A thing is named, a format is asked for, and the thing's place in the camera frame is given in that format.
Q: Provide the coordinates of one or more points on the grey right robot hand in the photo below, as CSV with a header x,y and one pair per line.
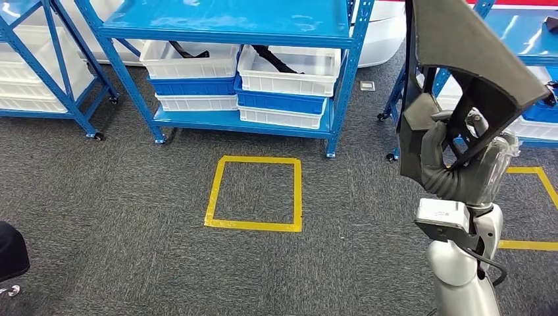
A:
x,y
475,183

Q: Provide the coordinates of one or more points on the black plastic plate bracket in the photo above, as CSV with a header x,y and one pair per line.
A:
x,y
457,35

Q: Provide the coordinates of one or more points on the blue metal shelf rack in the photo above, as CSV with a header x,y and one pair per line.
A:
x,y
65,91
518,30
218,17

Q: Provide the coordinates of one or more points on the black plastic part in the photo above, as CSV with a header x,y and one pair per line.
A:
x,y
274,59
552,24
187,53

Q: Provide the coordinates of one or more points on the stacked white plastic bins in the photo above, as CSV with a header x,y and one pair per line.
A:
x,y
534,128
26,69

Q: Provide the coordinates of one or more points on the blue plastic bin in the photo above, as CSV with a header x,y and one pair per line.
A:
x,y
538,112
279,104
192,86

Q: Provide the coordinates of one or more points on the grey floor outlet plate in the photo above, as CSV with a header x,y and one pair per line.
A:
x,y
367,86

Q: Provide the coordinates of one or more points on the white car body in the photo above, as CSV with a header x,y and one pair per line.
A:
x,y
379,39

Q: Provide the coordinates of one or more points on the red barrier belt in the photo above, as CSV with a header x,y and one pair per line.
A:
x,y
523,2

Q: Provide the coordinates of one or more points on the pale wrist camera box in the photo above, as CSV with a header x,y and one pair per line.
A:
x,y
440,213

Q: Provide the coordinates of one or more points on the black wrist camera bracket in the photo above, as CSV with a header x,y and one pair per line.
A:
x,y
457,237

